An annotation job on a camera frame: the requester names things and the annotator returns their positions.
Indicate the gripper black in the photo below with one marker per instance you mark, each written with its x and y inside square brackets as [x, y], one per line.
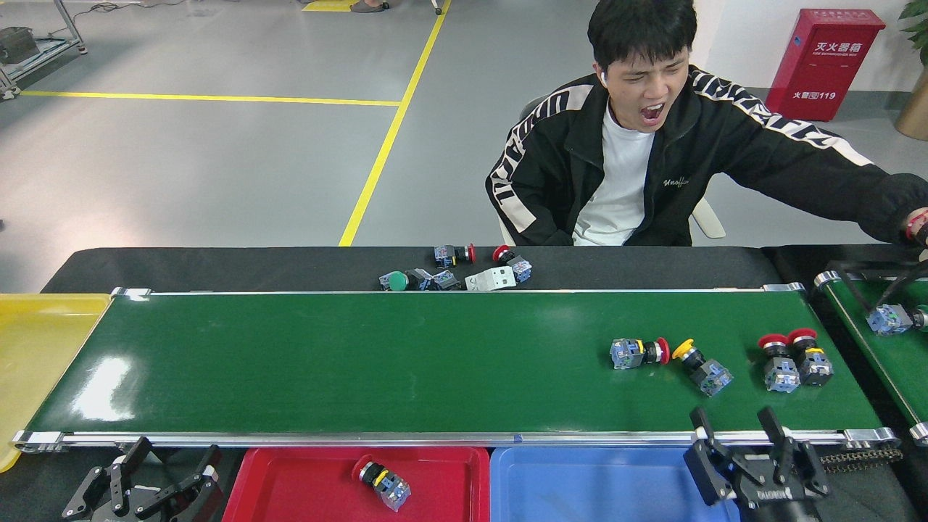
[776, 500]

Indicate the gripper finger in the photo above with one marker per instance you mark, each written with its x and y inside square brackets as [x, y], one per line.
[116, 486]
[192, 489]

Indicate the yellow push button switch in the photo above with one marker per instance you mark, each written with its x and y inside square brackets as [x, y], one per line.
[710, 377]

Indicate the green push button switch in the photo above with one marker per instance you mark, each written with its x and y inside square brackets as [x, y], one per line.
[890, 319]
[395, 281]

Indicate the red mushroom button switch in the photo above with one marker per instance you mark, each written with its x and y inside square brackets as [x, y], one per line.
[518, 268]

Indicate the red plastic tray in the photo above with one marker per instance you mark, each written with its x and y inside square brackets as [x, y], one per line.
[304, 489]

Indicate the yellow plastic tray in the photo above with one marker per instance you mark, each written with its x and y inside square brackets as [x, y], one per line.
[36, 362]

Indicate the blue plastic tray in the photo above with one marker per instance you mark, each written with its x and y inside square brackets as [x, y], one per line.
[602, 489]

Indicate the green conveyor belt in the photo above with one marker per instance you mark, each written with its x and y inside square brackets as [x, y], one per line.
[435, 362]
[895, 362]

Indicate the black table cloth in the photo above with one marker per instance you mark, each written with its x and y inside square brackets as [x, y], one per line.
[797, 261]
[217, 268]

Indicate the dark contact block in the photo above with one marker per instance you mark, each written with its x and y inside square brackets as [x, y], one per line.
[419, 279]

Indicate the blue grey contact block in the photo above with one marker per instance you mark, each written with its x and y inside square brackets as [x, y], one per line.
[446, 280]

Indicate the potted plant gold planter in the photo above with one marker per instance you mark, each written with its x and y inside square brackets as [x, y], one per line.
[917, 109]

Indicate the red fire extinguisher box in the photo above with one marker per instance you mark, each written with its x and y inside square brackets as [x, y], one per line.
[823, 65]

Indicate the silver metal rack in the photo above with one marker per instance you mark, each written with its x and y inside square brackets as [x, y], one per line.
[43, 61]

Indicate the dark grey equipment box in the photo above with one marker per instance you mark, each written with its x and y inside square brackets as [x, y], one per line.
[18, 45]

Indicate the bystander person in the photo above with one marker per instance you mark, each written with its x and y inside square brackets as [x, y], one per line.
[370, 6]

